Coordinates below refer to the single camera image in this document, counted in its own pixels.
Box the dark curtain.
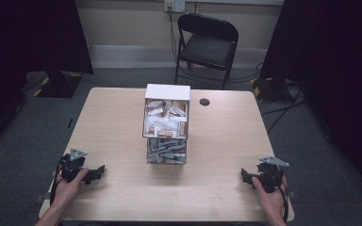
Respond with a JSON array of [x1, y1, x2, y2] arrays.
[[0, 0, 94, 159], [258, 0, 362, 203]]

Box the black folding chair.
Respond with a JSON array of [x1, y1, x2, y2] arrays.
[[173, 12, 240, 91]]

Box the person's left hand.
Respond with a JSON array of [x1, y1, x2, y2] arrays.
[[53, 167, 90, 209]]

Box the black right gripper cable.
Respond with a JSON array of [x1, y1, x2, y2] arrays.
[[278, 180, 290, 224]]

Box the person's right hand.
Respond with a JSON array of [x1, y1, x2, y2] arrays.
[[251, 174, 288, 219]]

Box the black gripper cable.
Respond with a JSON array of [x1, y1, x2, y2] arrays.
[[49, 158, 64, 206], [278, 180, 290, 224]]

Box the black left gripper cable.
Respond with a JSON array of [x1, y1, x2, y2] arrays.
[[49, 158, 64, 206]]

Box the white two-tier display box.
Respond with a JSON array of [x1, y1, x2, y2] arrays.
[[141, 83, 191, 166]]

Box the black stand base striped tape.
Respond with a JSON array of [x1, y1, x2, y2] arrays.
[[32, 70, 85, 99], [249, 76, 295, 104]]

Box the white wall socket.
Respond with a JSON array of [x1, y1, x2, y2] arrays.
[[164, 0, 187, 14]]

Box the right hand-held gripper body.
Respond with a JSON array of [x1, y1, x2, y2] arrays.
[[255, 156, 290, 194]]

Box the clear plastic bin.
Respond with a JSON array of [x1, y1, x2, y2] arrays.
[[147, 138, 188, 164]]

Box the pile of white brown packets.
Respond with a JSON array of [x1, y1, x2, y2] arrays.
[[144, 99, 189, 139]]

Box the black cable from wall socket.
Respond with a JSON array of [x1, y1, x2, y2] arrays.
[[168, 7, 183, 69]]

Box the black floor cables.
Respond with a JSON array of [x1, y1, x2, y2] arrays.
[[254, 62, 307, 135]]

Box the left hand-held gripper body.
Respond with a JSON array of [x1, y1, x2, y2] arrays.
[[58, 148, 88, 184]]

